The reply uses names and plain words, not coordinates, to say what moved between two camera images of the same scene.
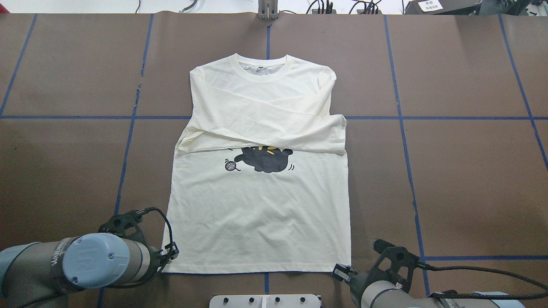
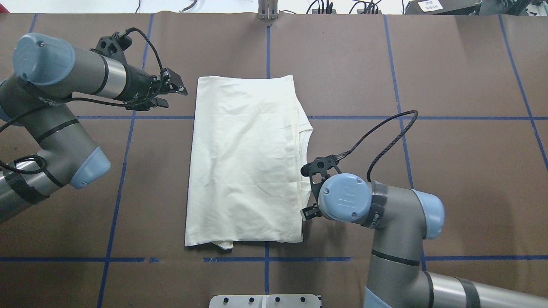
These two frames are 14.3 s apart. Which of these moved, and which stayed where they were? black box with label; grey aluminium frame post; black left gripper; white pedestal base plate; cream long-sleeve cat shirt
Moved: cream long-sleeve cat shirt; black left gripper
Stayed: black box with label; white pedestal base plate; grey aluminium frame post
